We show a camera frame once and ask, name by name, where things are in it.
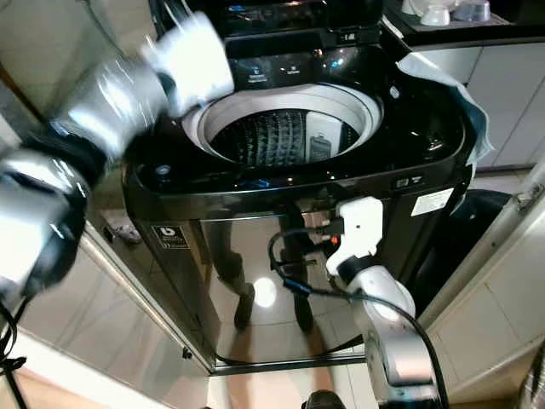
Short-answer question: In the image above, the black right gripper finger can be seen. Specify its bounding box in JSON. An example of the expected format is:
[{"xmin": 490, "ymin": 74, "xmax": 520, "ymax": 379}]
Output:
[{"xmin": 288, "ymin": 203, "xmax": 323, "ymax": 248}]

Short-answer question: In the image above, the black top-loading washing machine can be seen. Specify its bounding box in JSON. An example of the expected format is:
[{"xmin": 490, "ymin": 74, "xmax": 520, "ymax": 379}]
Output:
[{"xmin": 122, "ymin": 0, "xmax": 482, "ymax": 376}]

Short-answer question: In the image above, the steel washer drum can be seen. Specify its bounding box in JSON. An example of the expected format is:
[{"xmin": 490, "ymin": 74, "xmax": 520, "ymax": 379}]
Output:
[{"xmin": 209, "ymin": 107, "xmax": 359, "ymax": 169}]

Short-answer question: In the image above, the white washer sticker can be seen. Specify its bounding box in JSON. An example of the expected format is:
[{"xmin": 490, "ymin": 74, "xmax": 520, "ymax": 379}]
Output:
[{"xmin": 410, "ymin": 187, "xmax": 456, "ymax": 217}]

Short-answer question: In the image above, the black square washer sticker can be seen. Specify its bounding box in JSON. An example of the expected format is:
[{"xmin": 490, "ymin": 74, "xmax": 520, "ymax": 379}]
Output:
[{"xmin": 152, "ymin": 225, "xmax": 190, "ymax": 250}]

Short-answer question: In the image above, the black bin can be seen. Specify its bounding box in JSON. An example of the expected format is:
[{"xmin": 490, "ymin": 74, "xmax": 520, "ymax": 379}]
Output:
[{"xmin": 416, "ymin": 189, "xmax": 512, "ymax": 314}]

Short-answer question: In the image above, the dark robot foot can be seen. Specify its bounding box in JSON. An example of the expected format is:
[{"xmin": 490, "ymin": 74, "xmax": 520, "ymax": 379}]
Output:
[{"xmin": 303, "ymin": 390, "xmax": 347, "ymax": 409}]

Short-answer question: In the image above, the pale blue cloth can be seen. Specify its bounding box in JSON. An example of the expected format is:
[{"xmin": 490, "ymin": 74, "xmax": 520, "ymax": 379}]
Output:
[{"xmin": 394, "ymin": 51, "xmax": 495, "ymax": 168}]

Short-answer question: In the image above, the white bowl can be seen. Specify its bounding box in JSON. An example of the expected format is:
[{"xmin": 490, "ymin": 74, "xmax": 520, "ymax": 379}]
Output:
[{"xmin": 418, "ymin": 4, "xmax": 454, "ymax": 27}]

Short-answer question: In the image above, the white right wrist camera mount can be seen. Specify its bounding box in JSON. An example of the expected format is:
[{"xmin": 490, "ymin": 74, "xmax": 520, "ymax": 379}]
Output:
[{"xmin": 324, "ymin": 196, "xmax": 384, "ymax": 276}]

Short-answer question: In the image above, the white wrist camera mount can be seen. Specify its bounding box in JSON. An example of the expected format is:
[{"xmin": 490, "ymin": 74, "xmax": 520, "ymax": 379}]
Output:
[
  {"xmin": 324, "ymin": 196, "xmax": 384, "ymax": 276},
  {"xmin": 143, "ymin": 10, "xmax": 236, "ymax": 118}
]

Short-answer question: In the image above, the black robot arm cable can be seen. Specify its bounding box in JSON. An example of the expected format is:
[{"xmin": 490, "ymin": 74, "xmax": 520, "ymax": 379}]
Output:
[{"xmin": 267, "ymin": 227, "xmax": 452, "ymax": 409}]

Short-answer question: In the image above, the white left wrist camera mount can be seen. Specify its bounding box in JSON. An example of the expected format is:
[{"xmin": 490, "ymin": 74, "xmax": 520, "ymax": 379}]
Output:
[{"xmin": 143, "ymin": 10, "xmax": 236, "ymax": 118}]

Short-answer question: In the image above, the silver metal door rail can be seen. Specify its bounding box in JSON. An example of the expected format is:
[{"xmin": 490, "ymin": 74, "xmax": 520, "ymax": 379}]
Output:
[{"xmin": 416, "ymin": 162, "xmax": 545, "ymax": 333}]

